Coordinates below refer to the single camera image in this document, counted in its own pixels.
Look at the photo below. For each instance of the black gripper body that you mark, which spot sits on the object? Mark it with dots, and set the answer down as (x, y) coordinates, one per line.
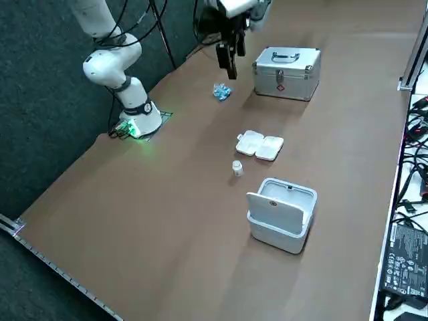
(230, 28)

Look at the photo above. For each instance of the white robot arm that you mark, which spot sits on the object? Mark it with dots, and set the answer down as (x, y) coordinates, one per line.
(110, 67)

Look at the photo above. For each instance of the black stand pole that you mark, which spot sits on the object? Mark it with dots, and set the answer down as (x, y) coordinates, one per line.
(164, 36)

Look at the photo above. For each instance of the silver aluminium first-aid case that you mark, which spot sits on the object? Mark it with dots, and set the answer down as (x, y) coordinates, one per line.
(284, 80)

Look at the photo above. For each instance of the aluminium table edge rail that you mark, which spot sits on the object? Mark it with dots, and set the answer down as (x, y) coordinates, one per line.
(72, 281)

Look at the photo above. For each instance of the white open pill box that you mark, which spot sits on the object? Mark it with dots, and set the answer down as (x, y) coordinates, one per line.
(259, 145)

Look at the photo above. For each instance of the white lidded plastic bin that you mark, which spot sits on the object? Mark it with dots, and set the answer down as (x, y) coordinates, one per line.
(277, 230)

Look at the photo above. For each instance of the aluminium frame post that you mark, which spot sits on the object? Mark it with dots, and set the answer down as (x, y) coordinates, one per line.
(413, 57)

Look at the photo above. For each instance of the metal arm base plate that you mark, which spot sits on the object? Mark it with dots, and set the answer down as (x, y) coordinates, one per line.
(165, 115)

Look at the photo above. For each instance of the small white medicine bottle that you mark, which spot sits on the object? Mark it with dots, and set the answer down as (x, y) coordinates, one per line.
(237, 170)

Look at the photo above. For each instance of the black plug with red light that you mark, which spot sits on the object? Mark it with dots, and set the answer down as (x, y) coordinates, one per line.
(420, 101)
(418, 132)

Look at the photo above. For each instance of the black labelled power adapter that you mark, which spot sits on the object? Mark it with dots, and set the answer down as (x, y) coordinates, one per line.
(404, 257)

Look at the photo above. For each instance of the blue pill blister packet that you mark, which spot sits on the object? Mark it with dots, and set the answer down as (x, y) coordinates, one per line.
(222, 92)

